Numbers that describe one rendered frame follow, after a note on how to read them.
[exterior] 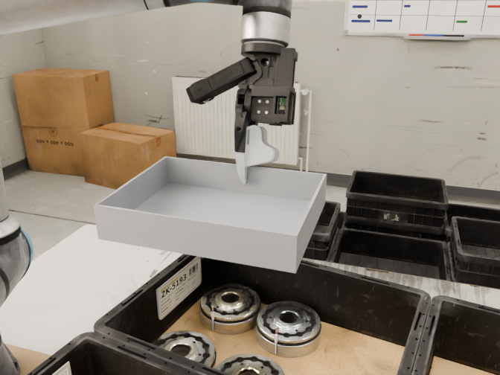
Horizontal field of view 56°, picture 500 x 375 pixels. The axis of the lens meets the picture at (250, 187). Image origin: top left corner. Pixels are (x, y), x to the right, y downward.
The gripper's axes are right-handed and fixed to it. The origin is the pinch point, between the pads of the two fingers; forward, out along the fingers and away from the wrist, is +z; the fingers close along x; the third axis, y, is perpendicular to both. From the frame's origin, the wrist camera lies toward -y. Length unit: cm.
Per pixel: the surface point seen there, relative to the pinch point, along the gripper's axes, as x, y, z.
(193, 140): 284, -115, -4
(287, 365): -5.2, 10.5, 27.4
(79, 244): 43, -56, 26
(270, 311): 2.1, 6.0, 22.2
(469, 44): 261, 77, -79
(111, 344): -20.2, -10.3, 21.6
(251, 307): 1.8, 2.9, 21.9
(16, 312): 13, -52, 35
